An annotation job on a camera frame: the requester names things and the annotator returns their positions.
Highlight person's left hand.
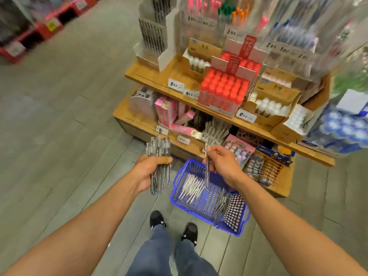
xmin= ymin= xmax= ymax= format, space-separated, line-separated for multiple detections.
xmin=130 ymin=155 xmax=173 ymax=195

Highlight person's right hand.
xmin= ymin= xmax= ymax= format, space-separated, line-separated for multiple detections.
xmin=205 ymin=145 xmax=246 ymax=189

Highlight single silver pen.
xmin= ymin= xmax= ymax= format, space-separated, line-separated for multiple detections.
xmin=204 ymin=141 xmax=212 ymax=191

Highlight blue shopping basket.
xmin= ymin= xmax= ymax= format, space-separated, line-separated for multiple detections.
xmin=170 ymin=158 xmax=251 ymax=237

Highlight person's right forearm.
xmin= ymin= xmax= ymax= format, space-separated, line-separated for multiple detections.
xmin=233 ymin=176 xmax=368 ymax=276

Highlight person's left forearm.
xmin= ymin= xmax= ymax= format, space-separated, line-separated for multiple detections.
xmin=3 ymin=176 xmax=143 ymax=276

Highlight person's left shoe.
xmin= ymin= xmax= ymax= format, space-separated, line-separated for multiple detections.
xmin=149 ymin=210 xmax=168 ymax=230

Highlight person's shoe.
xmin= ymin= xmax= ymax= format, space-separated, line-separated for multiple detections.
xmin=181 ymin=222 xmax=200 ymax=246
xmin=149 ymin=210 xmax=168 ymax=230

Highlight person's right shoe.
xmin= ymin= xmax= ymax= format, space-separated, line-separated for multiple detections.
xmin=181 ymin=222 xmax=200 ymax=246

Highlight cardboard box of white glue sticks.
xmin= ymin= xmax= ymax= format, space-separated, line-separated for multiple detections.
xmin=182 ymin=38 xmax=223 ymax=75
xmin=241 ymin=80 xmax=303 ymax=129

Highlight person's left leg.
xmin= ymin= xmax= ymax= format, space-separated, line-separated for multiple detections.
xmin=125 ymin=226 xmax=174 ymax=276

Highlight person's leg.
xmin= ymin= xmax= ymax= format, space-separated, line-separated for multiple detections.
xmin=125 ymin=226 xmax=174 ymax=276
xmin=172 ymin=240 xmax=220 ymax=276

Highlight small white glue stick box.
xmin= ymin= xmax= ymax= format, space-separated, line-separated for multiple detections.
xmin=283 ymin=102 xmax=316 ymax=137

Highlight person's right leg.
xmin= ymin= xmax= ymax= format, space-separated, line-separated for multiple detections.
xmin=172 ymin=240 xmax=220 ymax=276

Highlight wooden glue display stand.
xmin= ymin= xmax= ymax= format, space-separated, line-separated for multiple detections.
xmin=113 ymin=51 xmax=337 ymax=199

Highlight blue yellow stationery packets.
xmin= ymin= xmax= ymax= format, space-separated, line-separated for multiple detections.
xmin=256 ymin=145 xmax=295 ymax=168

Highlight small translucent plastic organiser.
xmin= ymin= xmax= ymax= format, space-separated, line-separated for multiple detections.
xmin=129 ymin=86 xmax=160 ymax=121

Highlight white carton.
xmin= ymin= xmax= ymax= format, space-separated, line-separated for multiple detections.
xmin=336 ymin=89 xmax=368 ymax=117

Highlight red low goods shelf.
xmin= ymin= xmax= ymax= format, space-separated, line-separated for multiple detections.
xmin=0 ymin=0 xmax=99 ymax=64

